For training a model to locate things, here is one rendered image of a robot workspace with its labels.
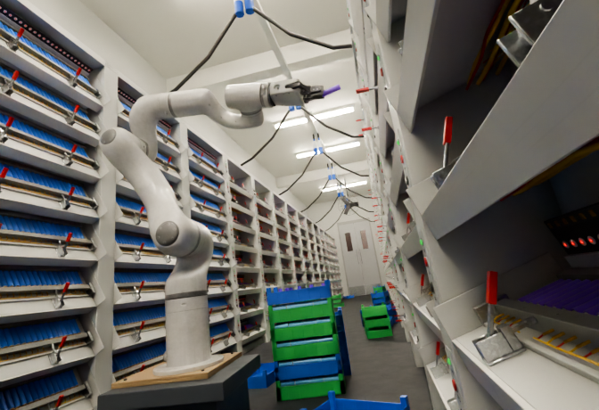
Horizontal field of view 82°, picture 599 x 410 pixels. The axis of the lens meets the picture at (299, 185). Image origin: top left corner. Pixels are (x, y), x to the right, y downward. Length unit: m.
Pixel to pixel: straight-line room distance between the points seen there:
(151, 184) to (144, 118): 0.26
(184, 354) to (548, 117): 1.00
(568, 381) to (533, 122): 0.21
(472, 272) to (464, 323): 0.08
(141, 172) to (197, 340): 0.54
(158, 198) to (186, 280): 0.27
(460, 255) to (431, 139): 0.20
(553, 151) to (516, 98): 0.03
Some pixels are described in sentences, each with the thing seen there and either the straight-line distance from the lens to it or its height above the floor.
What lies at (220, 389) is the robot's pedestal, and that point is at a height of 0.27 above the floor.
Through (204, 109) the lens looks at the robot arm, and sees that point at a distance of 1.24.
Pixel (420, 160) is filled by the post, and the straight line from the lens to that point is 0.63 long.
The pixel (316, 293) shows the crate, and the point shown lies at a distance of 1.68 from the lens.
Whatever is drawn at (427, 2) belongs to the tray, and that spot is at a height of 0.71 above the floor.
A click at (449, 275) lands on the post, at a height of 0.45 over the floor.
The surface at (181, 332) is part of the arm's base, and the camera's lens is 1.07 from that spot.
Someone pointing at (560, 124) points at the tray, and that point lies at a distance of 0.20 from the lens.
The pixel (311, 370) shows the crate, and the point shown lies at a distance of 1.73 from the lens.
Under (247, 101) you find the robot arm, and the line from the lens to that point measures 1.18.
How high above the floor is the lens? 0.46
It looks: 16 degrees up
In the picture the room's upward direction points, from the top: 8 degrees counter-clockwise
